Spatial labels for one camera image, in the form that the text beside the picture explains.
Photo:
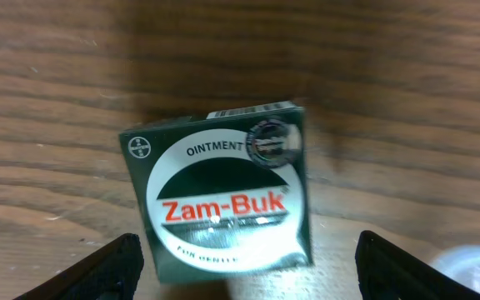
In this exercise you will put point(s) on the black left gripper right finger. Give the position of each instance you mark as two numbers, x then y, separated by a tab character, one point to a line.
387	272

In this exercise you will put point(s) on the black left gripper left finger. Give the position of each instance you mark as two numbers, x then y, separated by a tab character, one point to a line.
112	272

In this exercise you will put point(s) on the green Zam-Buk ointment box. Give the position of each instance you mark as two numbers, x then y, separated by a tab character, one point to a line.
222	195

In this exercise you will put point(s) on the dark syrup bottle white cap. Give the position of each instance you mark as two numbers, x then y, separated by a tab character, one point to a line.
462	264

